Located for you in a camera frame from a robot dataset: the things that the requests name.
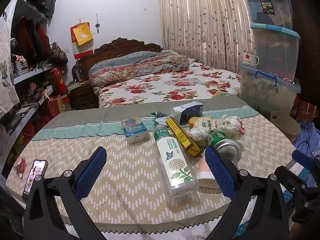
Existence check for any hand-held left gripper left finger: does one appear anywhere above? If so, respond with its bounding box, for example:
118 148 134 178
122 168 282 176
23 146 108 240

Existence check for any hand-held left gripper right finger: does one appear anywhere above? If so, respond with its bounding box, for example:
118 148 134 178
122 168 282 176
204 146 290 240

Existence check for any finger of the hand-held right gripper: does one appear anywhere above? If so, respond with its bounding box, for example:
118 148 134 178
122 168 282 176
274 165 309 194
292 150 316 170

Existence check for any pink white tube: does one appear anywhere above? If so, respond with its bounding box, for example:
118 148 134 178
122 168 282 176
199 159 220 189

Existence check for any green drink can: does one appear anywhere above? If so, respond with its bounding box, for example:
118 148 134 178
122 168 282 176
207 129 242 164

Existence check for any beige wastebasket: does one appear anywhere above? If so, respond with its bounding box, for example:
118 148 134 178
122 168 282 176
270 111 301 142

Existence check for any white paper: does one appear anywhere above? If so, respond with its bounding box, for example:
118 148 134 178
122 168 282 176
190 126 213 147

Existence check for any clear plastic tea bottle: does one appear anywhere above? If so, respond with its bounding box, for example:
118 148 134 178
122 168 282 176
153 124 200 203

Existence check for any white red-print bag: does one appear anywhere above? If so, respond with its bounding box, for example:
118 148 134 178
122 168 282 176
212 115 247 140

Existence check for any long yellow cardboard box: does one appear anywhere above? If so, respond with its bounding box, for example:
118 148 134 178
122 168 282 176
166 117 202 157

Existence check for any orange yellow wrapper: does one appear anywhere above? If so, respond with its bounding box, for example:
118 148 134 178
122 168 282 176
188 116 213 128

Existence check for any white blue tissue pack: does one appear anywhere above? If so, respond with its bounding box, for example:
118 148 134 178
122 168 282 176
121 116 150 144

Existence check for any blue white drink carton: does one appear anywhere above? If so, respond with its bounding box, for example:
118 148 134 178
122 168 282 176
171 101 203 125

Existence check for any white green wrapper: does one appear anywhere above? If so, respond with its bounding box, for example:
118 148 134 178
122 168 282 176
151 111 172 125

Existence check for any blue cloth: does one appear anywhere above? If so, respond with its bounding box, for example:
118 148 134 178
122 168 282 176
294 120 320 155

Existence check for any chevron patterned tablecloth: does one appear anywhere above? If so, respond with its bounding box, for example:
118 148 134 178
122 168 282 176
5 97 297 240

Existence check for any red printed bag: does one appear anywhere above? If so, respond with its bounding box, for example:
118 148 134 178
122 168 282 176
295 97 320 123

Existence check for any black smartphone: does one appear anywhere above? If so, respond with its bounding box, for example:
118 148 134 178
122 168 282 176
22 159 48 200

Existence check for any small red packet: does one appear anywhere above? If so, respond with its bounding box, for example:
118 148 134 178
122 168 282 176
15 157 27 177

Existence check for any dark wooden nightstand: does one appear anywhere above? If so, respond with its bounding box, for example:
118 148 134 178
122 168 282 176
68 80 99 110

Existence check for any red gift bag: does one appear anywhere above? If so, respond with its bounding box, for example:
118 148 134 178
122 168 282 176
50 67 68 103

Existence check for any black backpack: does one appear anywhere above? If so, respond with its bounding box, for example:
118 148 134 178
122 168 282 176
72 60 88 83

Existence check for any dark brown door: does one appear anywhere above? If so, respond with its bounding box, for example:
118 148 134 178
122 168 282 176
282 0 320 100

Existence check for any bed with floral sheet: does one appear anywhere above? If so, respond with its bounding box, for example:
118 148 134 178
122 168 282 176
97 62 242 108

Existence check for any clear storage box teal lid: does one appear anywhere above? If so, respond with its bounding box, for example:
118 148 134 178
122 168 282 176
251 23 300 79

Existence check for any white enamel mug red star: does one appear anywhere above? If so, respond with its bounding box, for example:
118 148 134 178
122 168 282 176
243 50 260 67

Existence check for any floral patchwork quilt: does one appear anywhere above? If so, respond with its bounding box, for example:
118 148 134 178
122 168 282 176
89 50 193 87

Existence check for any grey shelf unit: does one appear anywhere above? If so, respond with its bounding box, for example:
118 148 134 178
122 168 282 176
0 0 68 180

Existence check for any brown handbag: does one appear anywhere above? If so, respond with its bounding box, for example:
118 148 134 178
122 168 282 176
50 42 68 64

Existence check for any carved wooden headboard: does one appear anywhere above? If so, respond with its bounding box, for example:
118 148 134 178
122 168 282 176
72 38 163 80

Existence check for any white printed cloth bag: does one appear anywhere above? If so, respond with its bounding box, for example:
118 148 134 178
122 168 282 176
0 0 20 118

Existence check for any row of dark red bags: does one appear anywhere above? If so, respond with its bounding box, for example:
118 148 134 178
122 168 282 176
11 17 52 68

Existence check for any clear storage box black label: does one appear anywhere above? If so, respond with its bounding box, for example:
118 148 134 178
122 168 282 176
241 0 293 30

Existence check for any beige leaf-print curtain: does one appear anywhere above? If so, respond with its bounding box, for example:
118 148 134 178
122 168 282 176
158 0 283 78

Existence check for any clear storage box blue handle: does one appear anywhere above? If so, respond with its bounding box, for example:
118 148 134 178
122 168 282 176
238 64 302 117

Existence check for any red yellow wall calendar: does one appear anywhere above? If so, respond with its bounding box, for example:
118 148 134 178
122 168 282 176
70 22 94 60

